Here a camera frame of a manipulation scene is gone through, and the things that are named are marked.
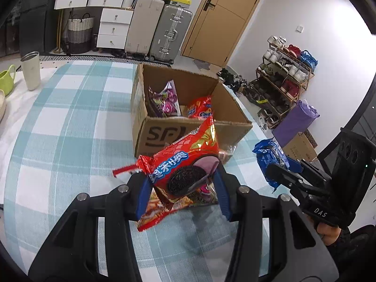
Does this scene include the purple white candy packet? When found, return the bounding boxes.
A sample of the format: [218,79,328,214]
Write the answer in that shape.
[146,80,182,118]

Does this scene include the purple snack packet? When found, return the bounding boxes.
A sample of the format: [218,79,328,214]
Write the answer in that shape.
[191,182,219,205]

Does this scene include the beige suitcase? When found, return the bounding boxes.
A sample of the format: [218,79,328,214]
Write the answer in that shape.
[125,0,165,58]

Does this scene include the blue cookie packet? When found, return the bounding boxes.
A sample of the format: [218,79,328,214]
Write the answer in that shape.
[253,139,294,190]

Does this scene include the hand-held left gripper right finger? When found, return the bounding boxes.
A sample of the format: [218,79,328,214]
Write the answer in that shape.
[213,164,349,282]

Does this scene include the wooden shoe rack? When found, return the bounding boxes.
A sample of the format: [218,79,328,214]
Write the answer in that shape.
[244,39,318,130]

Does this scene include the silver suitcase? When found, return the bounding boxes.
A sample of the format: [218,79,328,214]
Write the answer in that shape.
[150,4,193,64]

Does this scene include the cream tumbler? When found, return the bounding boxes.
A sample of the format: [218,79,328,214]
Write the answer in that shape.
[20,51,40,91]

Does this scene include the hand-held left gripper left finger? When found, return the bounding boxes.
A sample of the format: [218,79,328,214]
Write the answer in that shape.
[28,173,153,282]

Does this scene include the green mug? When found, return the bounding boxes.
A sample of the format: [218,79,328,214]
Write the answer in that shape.
[0,65,16,97]

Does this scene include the person's right hand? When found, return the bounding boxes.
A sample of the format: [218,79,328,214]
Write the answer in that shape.
[307,216,343,246]

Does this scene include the red noodle snack packet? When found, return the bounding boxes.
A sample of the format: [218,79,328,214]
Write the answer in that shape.
[137,186,195,232]

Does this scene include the dark grey fridge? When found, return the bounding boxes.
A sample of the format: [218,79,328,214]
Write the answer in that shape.
[18,0,57,55]

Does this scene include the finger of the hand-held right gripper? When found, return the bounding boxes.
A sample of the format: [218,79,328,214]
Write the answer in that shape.
[265,164,327,204]
[289,159,333,183]

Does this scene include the dark glass cabinet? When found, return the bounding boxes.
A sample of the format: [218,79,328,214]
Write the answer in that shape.
[0,3,21,58]

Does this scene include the small cardboard box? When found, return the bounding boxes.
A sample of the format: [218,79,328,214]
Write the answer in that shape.
[282,132,318,162]

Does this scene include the purple yoga mat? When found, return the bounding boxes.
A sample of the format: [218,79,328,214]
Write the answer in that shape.
[272,100,320,147]

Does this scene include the woven basket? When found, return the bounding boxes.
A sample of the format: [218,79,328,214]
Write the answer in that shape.
[67,14,95,54]

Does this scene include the grey door mat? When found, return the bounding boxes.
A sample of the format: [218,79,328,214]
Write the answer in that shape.
[192,59,214,71]

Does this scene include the large red cookie packet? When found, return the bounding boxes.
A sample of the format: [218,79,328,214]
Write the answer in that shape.
[113,116,221,200]

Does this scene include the white drawer desk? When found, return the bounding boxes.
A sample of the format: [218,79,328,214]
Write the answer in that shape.
[54,0,136,49]

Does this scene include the small red cookie packet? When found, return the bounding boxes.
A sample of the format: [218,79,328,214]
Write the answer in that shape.
[186,95,213,120]

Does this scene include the wooden door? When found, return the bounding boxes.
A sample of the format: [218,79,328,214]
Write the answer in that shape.
[180,0,271,68]

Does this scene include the brown cardboard box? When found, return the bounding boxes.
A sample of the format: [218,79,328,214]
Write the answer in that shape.
[131,63,253,157]

